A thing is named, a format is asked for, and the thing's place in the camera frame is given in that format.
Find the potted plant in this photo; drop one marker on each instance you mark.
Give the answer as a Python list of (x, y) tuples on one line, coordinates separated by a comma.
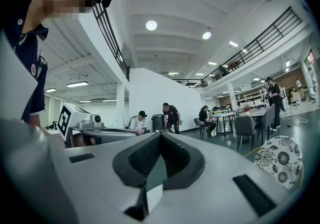
[(246, 109)]

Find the floral backrest chair gold frame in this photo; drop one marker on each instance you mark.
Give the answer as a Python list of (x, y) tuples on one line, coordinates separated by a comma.
[(280, 160)]

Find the white shelving unit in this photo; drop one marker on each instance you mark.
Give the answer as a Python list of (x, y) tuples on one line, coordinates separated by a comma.
[(252, 96)]

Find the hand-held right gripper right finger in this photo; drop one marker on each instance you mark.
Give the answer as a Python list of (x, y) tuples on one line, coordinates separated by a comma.
[(212, 200)]

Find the black balcony railing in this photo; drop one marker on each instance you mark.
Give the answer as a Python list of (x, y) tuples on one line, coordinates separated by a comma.
[(126, 69), (207, 81)]

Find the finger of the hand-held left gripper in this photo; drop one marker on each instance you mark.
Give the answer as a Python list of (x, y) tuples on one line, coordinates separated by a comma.
[(112, 136)]

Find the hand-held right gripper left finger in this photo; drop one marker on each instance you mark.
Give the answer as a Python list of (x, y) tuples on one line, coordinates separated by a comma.
[(95, 188)]

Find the yellow flowers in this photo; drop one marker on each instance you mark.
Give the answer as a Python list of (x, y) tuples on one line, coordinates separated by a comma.
[(219, 112)]

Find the grey dining table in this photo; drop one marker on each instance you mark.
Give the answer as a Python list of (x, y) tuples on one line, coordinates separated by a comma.
[(257, 111)]

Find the white top black frame table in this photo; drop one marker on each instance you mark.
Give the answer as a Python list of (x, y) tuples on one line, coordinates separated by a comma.
[(222, 115)]

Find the grey dining chair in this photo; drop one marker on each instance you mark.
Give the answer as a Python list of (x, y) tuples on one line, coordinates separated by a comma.
[(245, 125), (268, 117), (198, 124)]

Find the round ceiling light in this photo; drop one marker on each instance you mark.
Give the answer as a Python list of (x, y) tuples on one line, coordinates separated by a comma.
[(206, 35), (151, 25)]

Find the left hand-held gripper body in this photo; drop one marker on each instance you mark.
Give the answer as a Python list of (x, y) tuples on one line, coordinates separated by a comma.
[(65, 120)]

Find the black storage bin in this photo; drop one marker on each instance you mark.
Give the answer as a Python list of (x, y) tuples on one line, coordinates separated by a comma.
[(158, 122)]

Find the long ceiling light panel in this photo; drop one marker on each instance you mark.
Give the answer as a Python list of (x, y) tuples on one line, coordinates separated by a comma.
[(77, 84)]

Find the person's dark blue shirt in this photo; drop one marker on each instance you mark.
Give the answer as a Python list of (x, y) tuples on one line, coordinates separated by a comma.
[(27, 50)]

